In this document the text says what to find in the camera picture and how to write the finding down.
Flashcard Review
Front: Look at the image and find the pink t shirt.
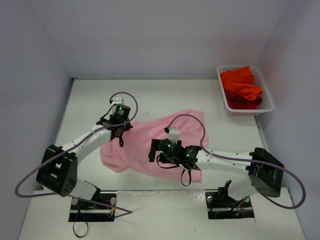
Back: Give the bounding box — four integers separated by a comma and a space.
99, 109, 210, 184

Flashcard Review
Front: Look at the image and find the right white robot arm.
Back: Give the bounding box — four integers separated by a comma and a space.
148, 138, 284, 206

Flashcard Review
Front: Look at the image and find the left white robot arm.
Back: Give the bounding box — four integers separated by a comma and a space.
36, 104, 132, 210

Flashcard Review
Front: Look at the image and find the dark red t shirt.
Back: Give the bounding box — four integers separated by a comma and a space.
227, 97, 263, 110

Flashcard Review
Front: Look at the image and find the orange t shirt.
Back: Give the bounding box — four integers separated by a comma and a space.
220, 66, 264, 101

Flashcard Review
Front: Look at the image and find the white plastic basket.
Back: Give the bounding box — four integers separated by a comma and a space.
216, 65, 274, 116

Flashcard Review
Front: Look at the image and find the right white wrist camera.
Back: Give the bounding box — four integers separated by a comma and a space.
167, 127, 180, 144

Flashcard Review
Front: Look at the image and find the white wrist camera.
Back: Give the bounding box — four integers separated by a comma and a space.
109, 96, 124, 106
167, 127, 180, 144

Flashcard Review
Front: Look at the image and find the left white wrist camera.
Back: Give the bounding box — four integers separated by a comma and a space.
109, 96, 124, 106

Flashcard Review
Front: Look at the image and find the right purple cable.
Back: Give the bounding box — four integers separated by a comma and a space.
163, 113, 306, 213

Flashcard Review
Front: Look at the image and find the purple cable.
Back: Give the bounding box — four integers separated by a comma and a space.
14, 92, 139, 221
163, 113, 306, 213

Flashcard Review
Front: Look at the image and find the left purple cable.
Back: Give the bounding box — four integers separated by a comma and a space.
14, 92, 139, 221

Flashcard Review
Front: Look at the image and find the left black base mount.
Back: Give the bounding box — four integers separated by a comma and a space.
68, 198, 116, 223

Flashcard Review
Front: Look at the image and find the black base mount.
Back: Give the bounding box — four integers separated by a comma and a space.
68, 198, 116, 223
205, 191, 255, 220

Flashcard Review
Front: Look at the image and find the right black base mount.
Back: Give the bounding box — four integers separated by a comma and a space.
205, 191, 255, 220

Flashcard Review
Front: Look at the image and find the thin black cable loop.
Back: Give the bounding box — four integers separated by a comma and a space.
72, 207, 89, 238

